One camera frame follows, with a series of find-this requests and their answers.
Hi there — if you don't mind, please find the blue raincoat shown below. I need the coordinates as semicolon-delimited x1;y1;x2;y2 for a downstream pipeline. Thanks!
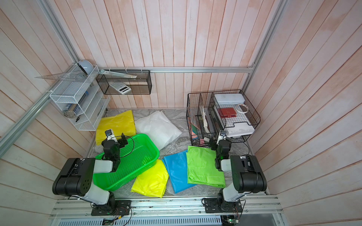
162;150;196;194

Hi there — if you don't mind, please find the black mesh wall basket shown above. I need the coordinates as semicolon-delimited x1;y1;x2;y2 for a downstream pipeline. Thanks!
96;69;152;95

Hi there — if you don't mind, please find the white flat box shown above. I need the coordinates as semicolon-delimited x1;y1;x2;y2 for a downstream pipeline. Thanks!
224;122;255;138

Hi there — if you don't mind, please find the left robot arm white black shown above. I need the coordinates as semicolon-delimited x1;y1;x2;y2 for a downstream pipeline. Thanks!
52;130;128;209

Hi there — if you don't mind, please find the clear triangle ruler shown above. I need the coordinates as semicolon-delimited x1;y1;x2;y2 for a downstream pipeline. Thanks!
36;71;87;82

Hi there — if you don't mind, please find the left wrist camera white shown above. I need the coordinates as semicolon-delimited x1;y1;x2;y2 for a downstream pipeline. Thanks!
104;129;118;143

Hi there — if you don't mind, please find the white wire shelf rack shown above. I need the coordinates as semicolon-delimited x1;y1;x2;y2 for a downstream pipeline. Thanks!
50;65;110;131

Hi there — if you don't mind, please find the rolled silver item on shelf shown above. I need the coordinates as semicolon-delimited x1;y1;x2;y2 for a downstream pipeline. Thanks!
63;104;79;119

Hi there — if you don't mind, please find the white pencil case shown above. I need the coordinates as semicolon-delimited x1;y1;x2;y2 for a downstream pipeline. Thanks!
214;93;245;105

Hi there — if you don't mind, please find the grey round tape dispenser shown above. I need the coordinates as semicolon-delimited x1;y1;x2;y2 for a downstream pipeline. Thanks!
77;60;94;75

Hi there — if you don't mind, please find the white calculator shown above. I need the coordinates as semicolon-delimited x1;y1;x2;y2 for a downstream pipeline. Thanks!
109;82;132;95

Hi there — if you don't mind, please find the metal ruler in basket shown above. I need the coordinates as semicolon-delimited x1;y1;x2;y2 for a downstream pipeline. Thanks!
99;70;137;79

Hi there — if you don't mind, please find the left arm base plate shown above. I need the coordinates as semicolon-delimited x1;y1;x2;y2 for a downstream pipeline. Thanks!
91;200;132;217

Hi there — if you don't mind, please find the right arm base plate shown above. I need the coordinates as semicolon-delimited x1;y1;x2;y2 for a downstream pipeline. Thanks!
201;198;243;213

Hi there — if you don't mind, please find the neon yellow raincoat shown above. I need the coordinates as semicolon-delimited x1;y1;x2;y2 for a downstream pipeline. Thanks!
131;160;169;198

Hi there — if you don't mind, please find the black wire desk organizer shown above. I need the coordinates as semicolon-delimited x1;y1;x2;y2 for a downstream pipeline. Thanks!
186;89;261;147

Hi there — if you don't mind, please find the lime green raincoat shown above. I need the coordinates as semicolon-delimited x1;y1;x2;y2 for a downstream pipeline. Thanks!
186;146;226;188

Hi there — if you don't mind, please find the white folded raincoat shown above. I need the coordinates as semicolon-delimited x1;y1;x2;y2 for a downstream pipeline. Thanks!
135;111;182;150

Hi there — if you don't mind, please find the red card holder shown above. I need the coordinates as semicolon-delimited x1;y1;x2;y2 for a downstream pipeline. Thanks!
218;108;237;118

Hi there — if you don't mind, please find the green plastic basket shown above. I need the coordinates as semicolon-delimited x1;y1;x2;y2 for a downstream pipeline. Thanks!
93;134;159;192

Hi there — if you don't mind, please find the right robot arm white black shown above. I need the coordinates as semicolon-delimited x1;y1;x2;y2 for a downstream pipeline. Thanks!
210;139;267;202

